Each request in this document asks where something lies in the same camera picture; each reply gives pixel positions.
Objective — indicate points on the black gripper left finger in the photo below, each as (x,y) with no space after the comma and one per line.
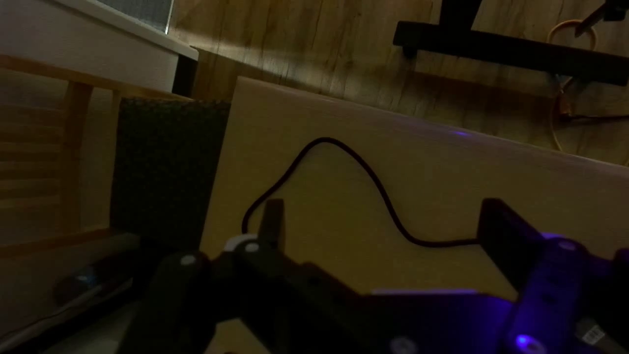
(198,301)

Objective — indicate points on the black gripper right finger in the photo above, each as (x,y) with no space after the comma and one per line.
(557,287)

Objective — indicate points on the wooden slatted chair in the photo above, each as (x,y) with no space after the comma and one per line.
(76,124)

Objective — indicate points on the black stand base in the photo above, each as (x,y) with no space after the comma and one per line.
(518,49)

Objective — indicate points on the white cabinet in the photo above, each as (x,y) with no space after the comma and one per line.
(86,45)

